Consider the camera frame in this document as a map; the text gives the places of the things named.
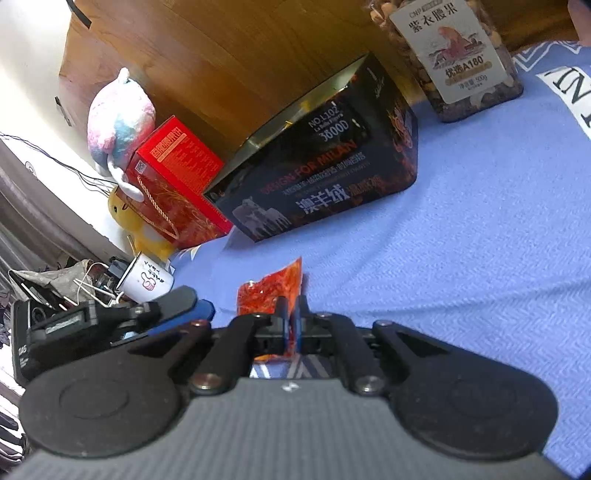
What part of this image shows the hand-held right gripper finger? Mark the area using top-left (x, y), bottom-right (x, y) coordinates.
top-left (292, 294), bottom-right (462, 398)
top-left (152, 295), bottom-right (293, 395)

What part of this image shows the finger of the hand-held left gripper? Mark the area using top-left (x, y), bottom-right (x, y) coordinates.
top-left (152, 285), bottom-right (198, 324)
top-left (139, 299), bottom-right (216, 340)

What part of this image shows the red snack packet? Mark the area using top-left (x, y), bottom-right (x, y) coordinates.
top-left (237, 257), bottom-right (304, 358)

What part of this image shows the black printed box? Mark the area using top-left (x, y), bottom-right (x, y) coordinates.
top-left (203, 52), bottom-right (420, 243)

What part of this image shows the white enamel mug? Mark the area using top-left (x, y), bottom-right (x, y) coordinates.
top-left (121, 251), bottom-right (175, 303)

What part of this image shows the black charger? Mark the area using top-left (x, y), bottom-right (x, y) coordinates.
top-left (108, 259), bottom-right (134, 282)

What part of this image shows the yellow duck plush toy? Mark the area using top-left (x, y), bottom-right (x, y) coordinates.
top-left (107, 187), bottom-right (178, 259)

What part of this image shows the red gift box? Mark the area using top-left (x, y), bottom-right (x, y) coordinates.
top-left (117, 115), bottom-right (234, 251)

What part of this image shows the grey curtain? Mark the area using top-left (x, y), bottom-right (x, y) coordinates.
top-left (0, 138), bottom-right (107, 268)

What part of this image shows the blue tablecloth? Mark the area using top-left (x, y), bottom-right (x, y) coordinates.
top-left (168, 41), bottom-right (591, 478)

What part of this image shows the pink blue plush toy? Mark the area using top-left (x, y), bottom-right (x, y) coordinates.
top-left (87, 68), bottom-right (157, 201)

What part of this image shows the clear nut jar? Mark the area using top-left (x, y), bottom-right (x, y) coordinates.
top-left (369, 0), bottom-right (525, 123)

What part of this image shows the thin black wall cable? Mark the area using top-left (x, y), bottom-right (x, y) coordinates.
top-left (0, 131), bottom-right (118, 190)

